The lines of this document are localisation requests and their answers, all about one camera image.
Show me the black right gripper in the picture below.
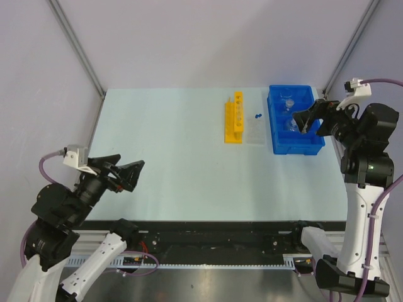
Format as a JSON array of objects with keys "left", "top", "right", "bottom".
[{"left": 292, "top": 97, "right": 363, "bottom": 148}]

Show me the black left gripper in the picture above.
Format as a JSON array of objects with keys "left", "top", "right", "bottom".
[{"left": 69, "top": 153, "right": 145, "bottom": 225}]

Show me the glass flask with stopper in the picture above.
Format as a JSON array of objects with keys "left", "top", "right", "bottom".
[{"left": 284, "top": 118, "right": 300, "bottom": 133}]

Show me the small glass jar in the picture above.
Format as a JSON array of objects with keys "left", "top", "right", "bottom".
[{"left": 283, "top": 98, "right": 295, "bottom": 115}]

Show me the blue plastic tray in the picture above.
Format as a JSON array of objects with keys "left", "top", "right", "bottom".
[{"left": 267, "top": 85, "right": 325, "bottom": 155}]

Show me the small clear glass beaker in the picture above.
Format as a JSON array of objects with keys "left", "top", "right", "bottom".
[{"left": 280, "top": 87, "right": 293, "bottom": 100}]

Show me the clear plastic well plate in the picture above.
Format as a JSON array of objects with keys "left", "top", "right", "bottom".
[{"left": 246, "top": 117, "right": 266, "bottom": 145}]

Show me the yellow test tube rack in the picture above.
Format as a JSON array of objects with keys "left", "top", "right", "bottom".
[{"left": 224, "top": 91, "right": 244, "bottom": 144}]

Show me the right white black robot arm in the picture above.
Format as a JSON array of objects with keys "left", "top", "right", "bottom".
[{"left": 290, "top": 99, "right": 401, "bottom": 301}]

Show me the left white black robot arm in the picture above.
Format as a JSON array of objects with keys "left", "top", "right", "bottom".
[{"left": 8, "top": 148, "right": 145, "bottom": 301}]

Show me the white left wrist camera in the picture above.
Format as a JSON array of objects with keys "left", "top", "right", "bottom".
[{"left": 63, "top": 145, "right": 97, "bottom": 175}]

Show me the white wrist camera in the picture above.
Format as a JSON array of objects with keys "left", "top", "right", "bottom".
[
  {"left": 336, "top": 78, "right": 372, "bottom": 111},
  {"left": 63, "top": 145, "right": 97, "bottom": 175}
]

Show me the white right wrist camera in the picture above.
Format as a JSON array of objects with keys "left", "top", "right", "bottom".
[{"left": 336, "top": 78, "right": 372, "bottom": 111}]

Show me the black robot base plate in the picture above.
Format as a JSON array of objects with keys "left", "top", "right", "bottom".
[{"left": 127, "top": 221, "right": 308, "bottom": 264}]

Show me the white slotted cable duct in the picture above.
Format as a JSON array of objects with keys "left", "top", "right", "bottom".
[{"left": 62, "top": 253, "right": 319, "bottom": 270}]

